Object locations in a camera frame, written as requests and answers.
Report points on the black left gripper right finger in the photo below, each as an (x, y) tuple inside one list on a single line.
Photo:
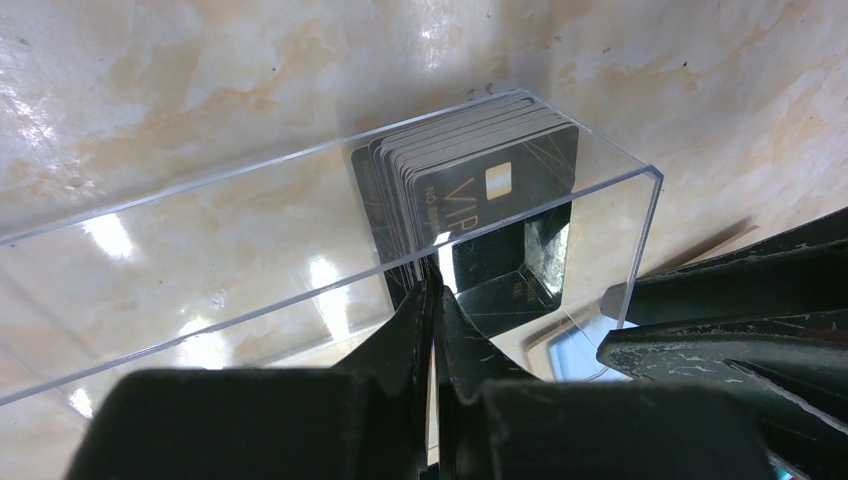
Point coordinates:
[(499, 421)]

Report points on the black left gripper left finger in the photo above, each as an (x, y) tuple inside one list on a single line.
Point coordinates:
[(363, 418)]

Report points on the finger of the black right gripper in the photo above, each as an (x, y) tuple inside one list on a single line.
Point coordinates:
[(767, 322)]

